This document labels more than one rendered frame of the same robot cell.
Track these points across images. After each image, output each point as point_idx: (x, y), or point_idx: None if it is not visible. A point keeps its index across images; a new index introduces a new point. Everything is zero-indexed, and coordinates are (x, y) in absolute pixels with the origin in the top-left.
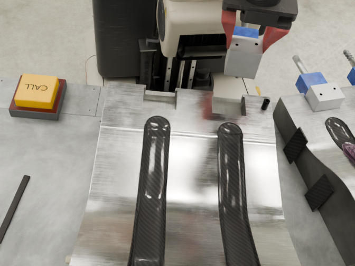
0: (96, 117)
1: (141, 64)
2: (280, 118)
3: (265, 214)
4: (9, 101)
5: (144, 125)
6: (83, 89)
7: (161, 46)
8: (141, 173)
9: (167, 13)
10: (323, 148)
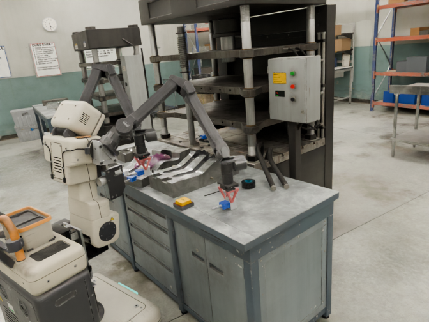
0: (176, 199)
1: (95, 298)
2: (145, 182)
3: (179, 165)
4: (190, 208)
5: (177, 176)
6: (170, 204)
7: (113, 239)
8: (188, 173)
9: (114, 216)
10: (151, 172)
